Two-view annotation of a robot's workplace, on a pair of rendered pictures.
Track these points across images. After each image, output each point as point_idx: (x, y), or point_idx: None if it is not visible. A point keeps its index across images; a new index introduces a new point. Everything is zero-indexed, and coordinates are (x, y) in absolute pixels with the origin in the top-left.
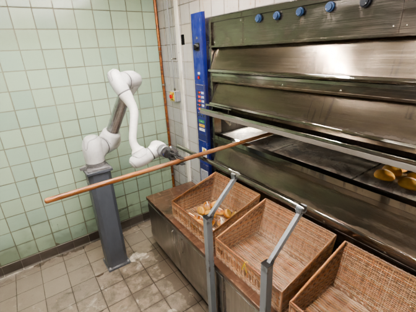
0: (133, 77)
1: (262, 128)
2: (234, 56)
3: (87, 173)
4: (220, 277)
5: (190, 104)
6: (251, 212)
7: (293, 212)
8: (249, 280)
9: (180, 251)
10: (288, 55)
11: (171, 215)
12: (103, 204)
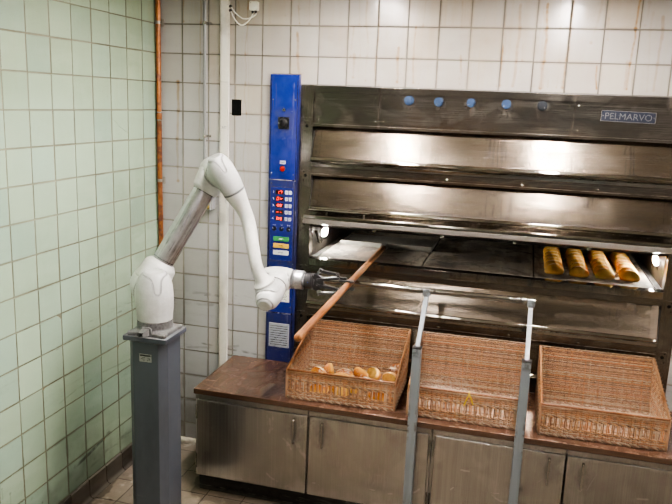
0: None
1: (437, 231)
2: (360, 141)
3: (161, 339)
4: (424, 437)
5: None
6: None
7: None
8: (475, 415)
9: (311, 451)
10: (455, 146)
11: (281, 397)
12: (172, 400)
